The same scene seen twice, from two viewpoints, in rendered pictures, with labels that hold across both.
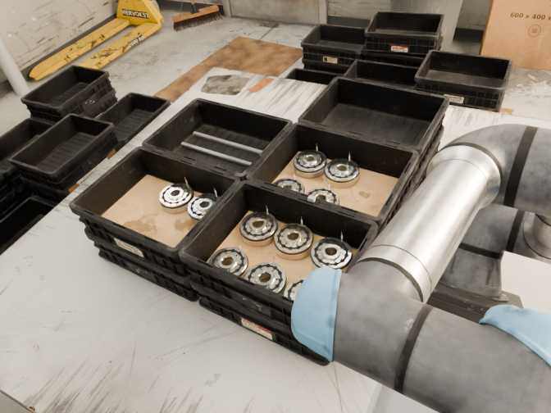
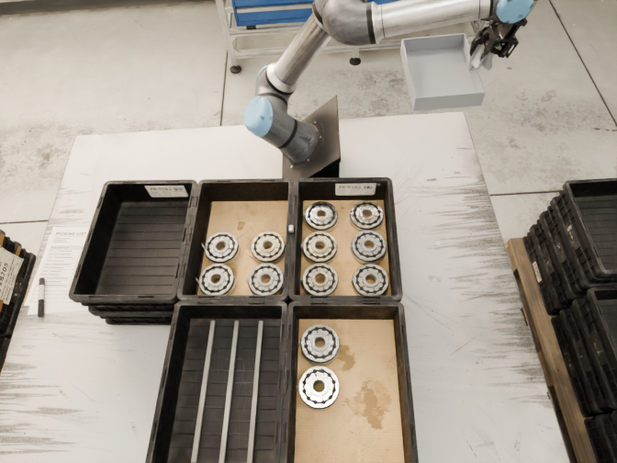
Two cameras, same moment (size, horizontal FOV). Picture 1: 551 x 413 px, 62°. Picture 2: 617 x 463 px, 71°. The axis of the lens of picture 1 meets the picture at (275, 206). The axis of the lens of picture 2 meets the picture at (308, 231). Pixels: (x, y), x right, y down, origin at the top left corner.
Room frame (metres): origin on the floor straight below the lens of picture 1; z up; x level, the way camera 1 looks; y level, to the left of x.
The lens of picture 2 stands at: (1.12, 0.47, 1.99)
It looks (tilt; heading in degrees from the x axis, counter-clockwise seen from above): 60 degrees down; 239
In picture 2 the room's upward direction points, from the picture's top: 6 degrees counter-clockwise
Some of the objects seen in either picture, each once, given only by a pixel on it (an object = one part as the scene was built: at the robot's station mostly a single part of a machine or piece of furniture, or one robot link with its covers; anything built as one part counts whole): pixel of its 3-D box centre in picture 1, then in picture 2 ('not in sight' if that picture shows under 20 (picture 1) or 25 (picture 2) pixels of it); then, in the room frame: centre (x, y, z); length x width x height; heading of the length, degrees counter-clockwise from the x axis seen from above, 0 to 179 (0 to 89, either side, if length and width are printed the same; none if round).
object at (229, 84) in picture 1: (223, 83); not in sight; (1.93, 0.15, 0.71); 0.22 x 0.19 x 0.01; 57
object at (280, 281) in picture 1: (265, 279); (368, 245); (0.67, 0.05, 0.86); 0.10 x 0.10 x 0.01
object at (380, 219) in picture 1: (332, 168); (240, 236); (0.97, -0.17, 0.92); 0.40 x 0.30 x 0.02; 53
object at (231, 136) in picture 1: (220, 148); (227, 384); (1.21, 0.15, 0.87); 0.40 x 0.30 x 0.11; 53
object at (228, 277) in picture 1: (278, 241); (343, 235); (0.73, 0.01, 0.92); 0.40 x 0.30 x 0.02; 53
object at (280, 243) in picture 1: (293, 238); (319, 246); (0.79, -0.03, 0.86); 0.10 x 0.10 x 0.01
